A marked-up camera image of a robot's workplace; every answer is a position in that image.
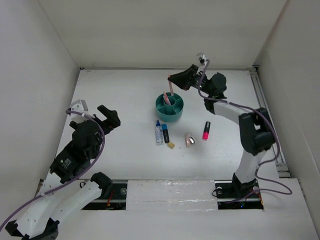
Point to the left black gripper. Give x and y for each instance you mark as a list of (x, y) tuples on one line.
[(112, 115)]

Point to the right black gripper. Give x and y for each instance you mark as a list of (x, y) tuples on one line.
[(183, 79)]

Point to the orange marker pen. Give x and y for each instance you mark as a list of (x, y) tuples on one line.
[(170, 86)]

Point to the pink purple pen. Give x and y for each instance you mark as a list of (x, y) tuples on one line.
[(168, 100)]

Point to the yellow eraser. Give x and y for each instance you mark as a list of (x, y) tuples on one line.
[(171, 145)]

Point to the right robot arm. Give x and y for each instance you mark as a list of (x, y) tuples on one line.
[(255, 129)]

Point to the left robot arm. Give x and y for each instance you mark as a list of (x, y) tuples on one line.
[(40, 217)]

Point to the teal round compartment organizer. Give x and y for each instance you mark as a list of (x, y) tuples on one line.
[(169, 113)]

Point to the clear spray bottle blue cap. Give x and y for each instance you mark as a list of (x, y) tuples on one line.
[(158, 133)]

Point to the black marker blue cap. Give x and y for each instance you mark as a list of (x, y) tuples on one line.
[(165, 133)]

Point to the black pink highlighter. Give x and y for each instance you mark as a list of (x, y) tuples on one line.
[(206, 131)]

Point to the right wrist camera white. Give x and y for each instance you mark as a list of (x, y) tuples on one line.
[(203, 63)]

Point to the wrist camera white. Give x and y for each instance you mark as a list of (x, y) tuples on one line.
[(76, 109), (203, 63)]

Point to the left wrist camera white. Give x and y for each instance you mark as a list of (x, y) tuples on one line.
[(76, 109)]

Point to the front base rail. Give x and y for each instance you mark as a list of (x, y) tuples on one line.
[(172, 195)]

